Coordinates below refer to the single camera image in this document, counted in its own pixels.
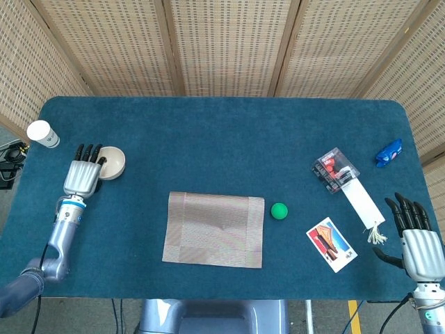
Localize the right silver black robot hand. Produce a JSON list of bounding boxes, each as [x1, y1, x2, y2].
[[371, 192, 445, 283]]

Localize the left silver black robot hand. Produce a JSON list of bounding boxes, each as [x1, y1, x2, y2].
[[62, 143, 107, 200]]

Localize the cream bowl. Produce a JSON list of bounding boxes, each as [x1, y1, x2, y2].
[[98, 146, 127, 181]]

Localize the gray woven placemat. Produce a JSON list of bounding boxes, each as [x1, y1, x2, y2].
[[161, 191, 266, 269]]

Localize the gray-blue robot base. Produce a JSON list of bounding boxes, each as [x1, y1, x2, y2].
[[137, 299, 291, 334]]

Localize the white paper cup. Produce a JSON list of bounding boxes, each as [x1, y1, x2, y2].
[[26, 120, 60, 150]]

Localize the white bookmark with tassel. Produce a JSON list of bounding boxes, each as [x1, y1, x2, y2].
[[339, 177, 389, 246]]

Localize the picture card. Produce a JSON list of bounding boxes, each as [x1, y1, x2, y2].
[[305, 216, 359, 274]]

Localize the blue snack packet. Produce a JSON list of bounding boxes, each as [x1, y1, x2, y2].
[[374, 138, 403, 169]]

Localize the clear box red black print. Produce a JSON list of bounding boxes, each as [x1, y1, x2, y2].
[[311, 147, 360, 196]]

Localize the white table leg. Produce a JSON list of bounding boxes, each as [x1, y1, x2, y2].
[[304, 299, 315, 334]]

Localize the blue table cover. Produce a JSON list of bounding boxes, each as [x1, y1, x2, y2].
[[0, 96, 442, 302]]

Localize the green ball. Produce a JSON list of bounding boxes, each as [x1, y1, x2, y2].
[[270, 202, 289, 221]]

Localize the woven bamboo folding screen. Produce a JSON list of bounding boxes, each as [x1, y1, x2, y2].
[[0, 0, 445, 209]]

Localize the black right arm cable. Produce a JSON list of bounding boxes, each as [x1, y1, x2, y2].
[[378, 294, 414, 334]]

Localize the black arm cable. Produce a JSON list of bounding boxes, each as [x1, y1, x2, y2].
[[31, 243, 48, 334], [378, 294, 414, 334]]

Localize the black cables and adapter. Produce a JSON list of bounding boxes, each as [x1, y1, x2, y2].
[[0, 138, 31, 191]]

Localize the blue cables under table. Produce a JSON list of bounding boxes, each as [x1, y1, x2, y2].
[[110, 298, 124, 334]]

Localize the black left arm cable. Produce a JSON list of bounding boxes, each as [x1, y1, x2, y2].
[[31, 243, 48, 334]]

